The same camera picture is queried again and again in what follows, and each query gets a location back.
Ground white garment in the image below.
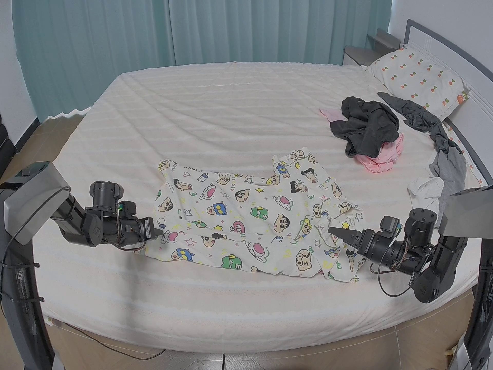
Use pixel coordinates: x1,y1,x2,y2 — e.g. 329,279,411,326
407,176,445,211

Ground grey bedside table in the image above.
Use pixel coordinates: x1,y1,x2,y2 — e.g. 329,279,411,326
342,28,400,66

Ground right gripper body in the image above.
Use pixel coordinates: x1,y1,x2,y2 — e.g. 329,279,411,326
356,228,397,265

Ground black garment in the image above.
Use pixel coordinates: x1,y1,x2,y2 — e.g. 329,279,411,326
330,96,400,158

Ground bed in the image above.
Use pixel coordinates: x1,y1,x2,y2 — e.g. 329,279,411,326
29,18,493,355

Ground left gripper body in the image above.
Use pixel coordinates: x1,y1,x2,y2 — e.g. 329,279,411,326
110,217,155,246

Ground blue-green curtain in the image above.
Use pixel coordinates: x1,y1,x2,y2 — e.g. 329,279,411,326
12,0,393,124

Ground white printed pyjama top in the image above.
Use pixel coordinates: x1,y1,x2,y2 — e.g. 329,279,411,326
144,147,364,283

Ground dark grey garment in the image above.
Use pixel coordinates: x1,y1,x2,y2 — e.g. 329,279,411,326
377,92,463,157

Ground pink garment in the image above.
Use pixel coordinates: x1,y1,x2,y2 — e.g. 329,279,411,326
319,107,405,174

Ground white printed pillow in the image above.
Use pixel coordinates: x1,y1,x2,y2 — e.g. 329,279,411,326
364,44,470,122

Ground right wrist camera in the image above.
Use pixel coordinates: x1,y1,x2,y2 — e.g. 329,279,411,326
379,216,401,238

